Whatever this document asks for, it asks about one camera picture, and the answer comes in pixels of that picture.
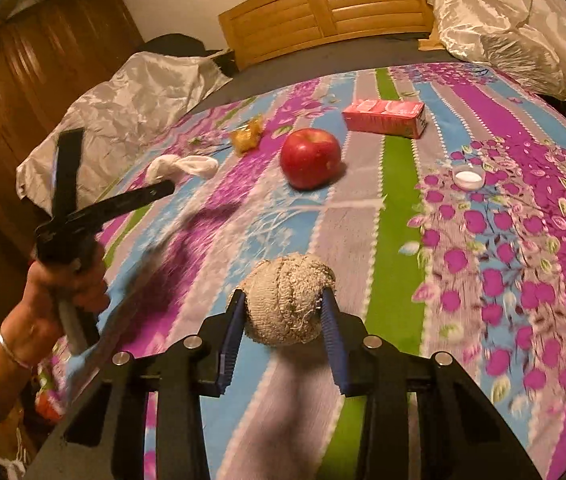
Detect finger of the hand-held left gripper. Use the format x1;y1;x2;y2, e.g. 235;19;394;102
70;180;177;230
52;127;86;225

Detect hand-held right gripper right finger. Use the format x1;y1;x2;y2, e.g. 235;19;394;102
319;290;546;480

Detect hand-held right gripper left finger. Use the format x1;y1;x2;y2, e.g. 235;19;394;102
28;289;248;480

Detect person's left hand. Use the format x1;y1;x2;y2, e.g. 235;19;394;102
0;245;110;367

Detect white sock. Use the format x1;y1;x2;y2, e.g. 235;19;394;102
144;154;219;183

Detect large white satin cloth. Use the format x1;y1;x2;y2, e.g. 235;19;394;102
16;52;234;211

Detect brown wooden wardrobe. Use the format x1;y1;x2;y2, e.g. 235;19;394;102
0;0;144;261

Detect black bag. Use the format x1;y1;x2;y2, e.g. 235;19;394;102
140;34;234;62

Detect red apple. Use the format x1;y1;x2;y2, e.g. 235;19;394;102
279;128;342;191

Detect grey bed sheet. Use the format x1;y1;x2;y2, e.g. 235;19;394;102
183;35;464;111

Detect pink carton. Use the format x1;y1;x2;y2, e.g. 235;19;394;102
341;99;426;139

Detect wooden bed headboard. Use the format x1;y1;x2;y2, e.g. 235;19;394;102
218;0;436;72

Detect wooden board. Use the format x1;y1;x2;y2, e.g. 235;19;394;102
417;25;444;52

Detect crumpled white satin cloth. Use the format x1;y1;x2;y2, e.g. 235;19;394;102
423;0;566;104

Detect silver bracelet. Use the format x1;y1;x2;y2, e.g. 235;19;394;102
0;327;34;372

